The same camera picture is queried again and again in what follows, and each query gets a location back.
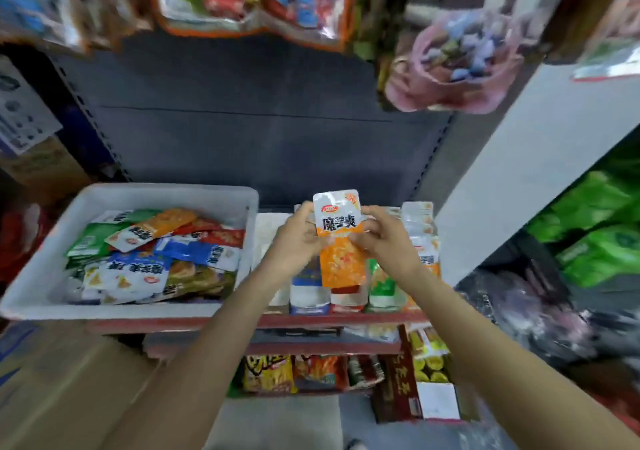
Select person's right hand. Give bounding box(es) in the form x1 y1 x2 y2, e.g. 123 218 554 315
355 205 426 284

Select person's left hand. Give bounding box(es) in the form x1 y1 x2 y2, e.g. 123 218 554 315
262 201 331 278

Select gold display box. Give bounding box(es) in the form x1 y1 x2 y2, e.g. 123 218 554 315
250 213 293 314

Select orange display box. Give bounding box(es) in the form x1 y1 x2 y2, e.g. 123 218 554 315
403 201 441 311

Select green display box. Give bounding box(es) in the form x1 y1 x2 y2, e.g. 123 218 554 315
368 259 406 312

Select blue display box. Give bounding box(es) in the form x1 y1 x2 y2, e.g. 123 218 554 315
290 259 331 316

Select red display box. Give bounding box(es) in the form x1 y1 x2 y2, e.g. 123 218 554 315
330 285 369 314

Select pile of snack packets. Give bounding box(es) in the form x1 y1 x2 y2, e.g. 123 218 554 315
65 207 246 304

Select white plastic bin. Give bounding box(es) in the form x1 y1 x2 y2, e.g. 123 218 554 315
0 183 259 321

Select person's right forearm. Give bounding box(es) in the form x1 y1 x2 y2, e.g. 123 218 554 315
400 265 640 450

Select person's left forearm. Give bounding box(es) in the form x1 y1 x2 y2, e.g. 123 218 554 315
100 265 291 450

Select yellow snack packets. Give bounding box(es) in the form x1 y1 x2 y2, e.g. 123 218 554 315
408 325 451 384

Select hanging yellow green snack bags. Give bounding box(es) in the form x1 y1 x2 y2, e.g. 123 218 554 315
350 0 411 66

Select plain brown cardboard carton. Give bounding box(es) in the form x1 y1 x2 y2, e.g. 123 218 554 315
0 137 91 206

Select blue print cardboard carton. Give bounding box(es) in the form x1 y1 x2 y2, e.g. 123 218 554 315
0 319 161 450

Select orange-edged clear candy bag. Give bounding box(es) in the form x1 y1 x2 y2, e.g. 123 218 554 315
572 0 640 81

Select white blue carton box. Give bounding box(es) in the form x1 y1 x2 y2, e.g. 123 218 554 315
0 55 63 156

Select row of orange chip bags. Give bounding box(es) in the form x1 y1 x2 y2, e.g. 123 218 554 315
243 353 386 396

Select dark red white-label carton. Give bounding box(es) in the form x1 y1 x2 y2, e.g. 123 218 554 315
372 349 463 424

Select black plastic wrapped bundle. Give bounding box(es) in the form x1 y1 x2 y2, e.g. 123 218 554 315
455 265 640 386

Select hanging pink candy bag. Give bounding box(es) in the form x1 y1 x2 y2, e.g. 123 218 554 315
385 9 526 116

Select stack of green packs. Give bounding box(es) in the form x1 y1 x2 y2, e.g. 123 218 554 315
525 159 640 288

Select orange trimmed colourful candy bag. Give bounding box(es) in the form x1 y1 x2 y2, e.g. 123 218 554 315
140 0 353 51

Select red plastic bag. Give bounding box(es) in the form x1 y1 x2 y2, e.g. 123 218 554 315
0 205 46 286

